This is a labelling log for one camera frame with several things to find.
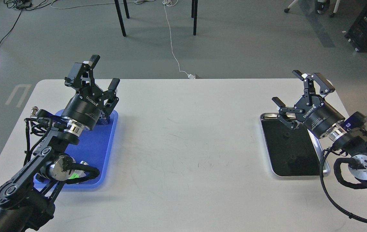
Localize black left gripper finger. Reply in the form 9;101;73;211
64;55;101;97
102;78;120;107

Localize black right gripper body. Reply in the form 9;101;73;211
295;95;344;139

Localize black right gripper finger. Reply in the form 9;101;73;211
292;70;335;105
272;97;303;130

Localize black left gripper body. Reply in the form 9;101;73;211
62;90;114;130

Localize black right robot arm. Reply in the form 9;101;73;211
272;70;367;189

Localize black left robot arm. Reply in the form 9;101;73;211
0;55;120;232

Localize silver metal tray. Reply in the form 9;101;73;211
260;113;323;179

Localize blue plastic tray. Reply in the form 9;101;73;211
34;109;119;189

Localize green white push button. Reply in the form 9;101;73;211
69;160;89;184

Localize office chair wheels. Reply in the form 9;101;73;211
284;0;341;18

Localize black table legs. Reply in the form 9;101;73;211
114;0;198;37

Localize blue black switch block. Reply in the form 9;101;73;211
97;114;110;125

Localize white floor cable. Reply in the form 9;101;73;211
162;0;192;77

